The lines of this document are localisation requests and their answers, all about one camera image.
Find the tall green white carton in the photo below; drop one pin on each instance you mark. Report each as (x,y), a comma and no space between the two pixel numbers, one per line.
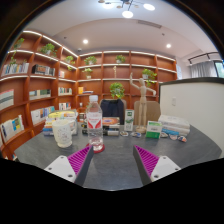
(129,120)

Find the white book stack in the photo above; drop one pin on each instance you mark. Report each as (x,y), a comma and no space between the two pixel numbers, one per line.
(175,123)

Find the white wall switch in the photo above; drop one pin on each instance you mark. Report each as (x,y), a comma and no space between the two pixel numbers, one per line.
(173,101)

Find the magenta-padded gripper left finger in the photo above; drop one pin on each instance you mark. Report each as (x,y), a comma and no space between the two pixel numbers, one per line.
(60,166)

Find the orange wooden shelf unit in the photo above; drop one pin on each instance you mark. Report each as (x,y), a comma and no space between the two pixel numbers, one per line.
(20,86)

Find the clear plastic water bottle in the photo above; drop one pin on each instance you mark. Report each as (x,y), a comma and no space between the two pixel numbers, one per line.
(94,126)

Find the black ceiling track rail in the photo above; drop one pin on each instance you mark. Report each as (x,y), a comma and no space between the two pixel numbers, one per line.
(203,56)

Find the round recessed ceiling light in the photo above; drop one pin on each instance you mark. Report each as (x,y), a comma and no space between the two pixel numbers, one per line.
(85,41)
(168,45)

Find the white printed paper cup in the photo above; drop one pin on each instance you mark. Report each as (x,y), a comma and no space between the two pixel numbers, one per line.
(63,133)

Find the ceiling air vent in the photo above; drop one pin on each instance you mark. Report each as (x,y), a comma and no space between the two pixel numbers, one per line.
(149,24)

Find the wooden artist mannequin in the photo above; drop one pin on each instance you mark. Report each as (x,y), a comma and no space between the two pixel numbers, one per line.
(142,96)

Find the small round sticker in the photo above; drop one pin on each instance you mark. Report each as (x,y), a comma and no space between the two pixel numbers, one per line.
(164,135)
(173,137)
(182,139)
(136,134)
(124,133)

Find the colourful book stack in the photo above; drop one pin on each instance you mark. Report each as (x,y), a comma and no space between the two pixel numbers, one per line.
(61,115)

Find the branched ceiling lamp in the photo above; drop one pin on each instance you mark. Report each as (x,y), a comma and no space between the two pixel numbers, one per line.
(127,13)

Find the small green white box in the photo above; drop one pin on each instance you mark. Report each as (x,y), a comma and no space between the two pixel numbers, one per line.
(154,130)

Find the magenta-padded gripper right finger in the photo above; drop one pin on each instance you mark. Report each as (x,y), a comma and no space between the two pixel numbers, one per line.
(165,166)

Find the dark chair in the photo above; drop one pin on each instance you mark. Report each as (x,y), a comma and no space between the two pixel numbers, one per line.
(112,110)

